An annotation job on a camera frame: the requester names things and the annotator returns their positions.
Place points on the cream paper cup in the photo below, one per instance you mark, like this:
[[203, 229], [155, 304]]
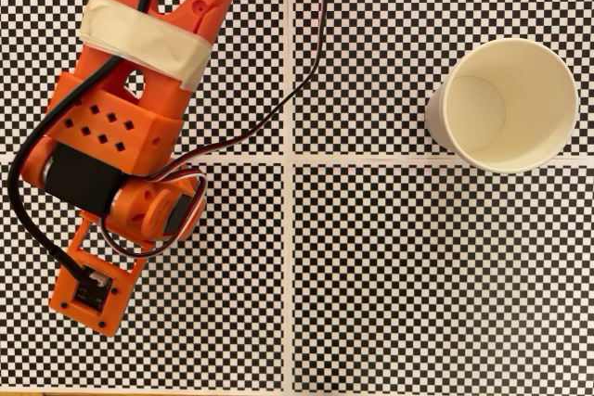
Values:
[[506, 104]]

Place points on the beige masking tape strip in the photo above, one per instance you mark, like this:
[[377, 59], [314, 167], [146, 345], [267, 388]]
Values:
[[148, 41]]

